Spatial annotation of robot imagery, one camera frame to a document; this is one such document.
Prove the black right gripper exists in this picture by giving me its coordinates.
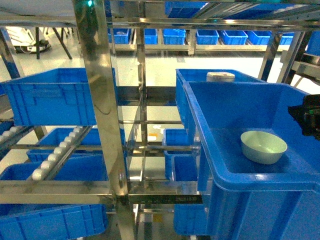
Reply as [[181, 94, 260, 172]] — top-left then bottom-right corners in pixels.
[[287, 94, 320, 140]]

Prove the green plastic bowl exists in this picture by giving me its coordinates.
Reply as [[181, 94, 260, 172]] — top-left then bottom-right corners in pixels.
[[240, 130, 288, 165]]

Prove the stainless steel shelf rack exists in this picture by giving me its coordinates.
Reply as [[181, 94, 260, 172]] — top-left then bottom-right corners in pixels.
[[0, 0, 320, 240]]

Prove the white roll in bin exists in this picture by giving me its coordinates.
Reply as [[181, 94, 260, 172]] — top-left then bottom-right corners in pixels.
[[206, 72, 235, 82]]

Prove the blue bin bottom left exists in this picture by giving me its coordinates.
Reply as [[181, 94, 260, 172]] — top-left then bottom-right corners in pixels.
[[0, 204, 109, 240]]

